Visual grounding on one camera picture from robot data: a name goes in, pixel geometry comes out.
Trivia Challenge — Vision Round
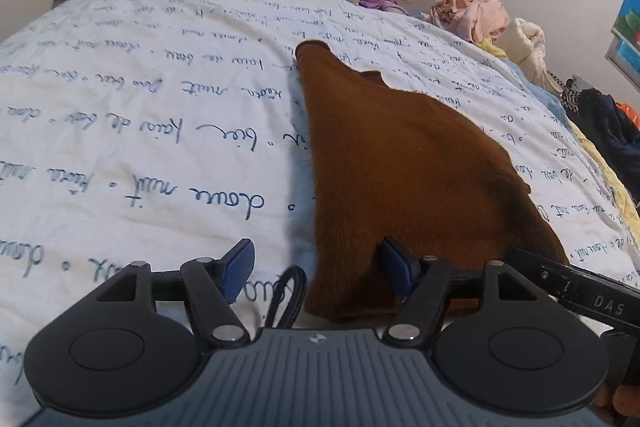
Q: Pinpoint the pink clothes pile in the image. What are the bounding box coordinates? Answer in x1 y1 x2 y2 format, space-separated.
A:
427 0 511 43

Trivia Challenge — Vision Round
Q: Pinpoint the white script-print bed cover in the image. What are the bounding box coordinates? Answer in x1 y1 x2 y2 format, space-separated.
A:
1 0 639 426

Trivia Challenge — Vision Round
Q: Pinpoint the black strap loop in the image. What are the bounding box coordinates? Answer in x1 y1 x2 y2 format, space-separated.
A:
263 264 308 329

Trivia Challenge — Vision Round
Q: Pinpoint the colourful wall poster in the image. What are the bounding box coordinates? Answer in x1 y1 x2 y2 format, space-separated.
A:
605 0 640 89

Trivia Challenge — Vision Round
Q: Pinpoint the brown knit sweater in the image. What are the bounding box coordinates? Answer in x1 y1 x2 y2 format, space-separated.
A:
295 41 567 322

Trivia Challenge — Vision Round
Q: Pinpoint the dark clothes pile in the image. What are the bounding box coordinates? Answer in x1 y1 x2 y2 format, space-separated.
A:
561 76 640 205

